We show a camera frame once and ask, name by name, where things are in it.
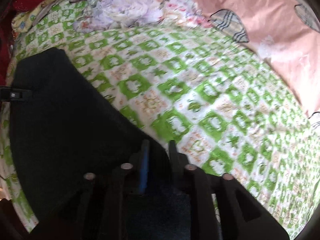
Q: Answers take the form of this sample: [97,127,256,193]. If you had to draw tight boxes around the black pants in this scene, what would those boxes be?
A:
[9,47,218,240]

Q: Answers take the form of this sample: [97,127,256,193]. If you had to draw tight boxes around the floral lilac pillow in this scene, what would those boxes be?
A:
[73,0,211,33]

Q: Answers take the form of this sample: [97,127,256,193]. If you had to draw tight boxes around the green checkered bed sheet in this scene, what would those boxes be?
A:
[7,0,319,238]

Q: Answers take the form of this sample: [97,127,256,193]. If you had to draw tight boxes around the pink pillow with plaid patches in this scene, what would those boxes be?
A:
[194,0,319,117]

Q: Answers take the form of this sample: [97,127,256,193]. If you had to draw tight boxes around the yellow patterned cloth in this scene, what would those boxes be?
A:
[11,0,80,33]

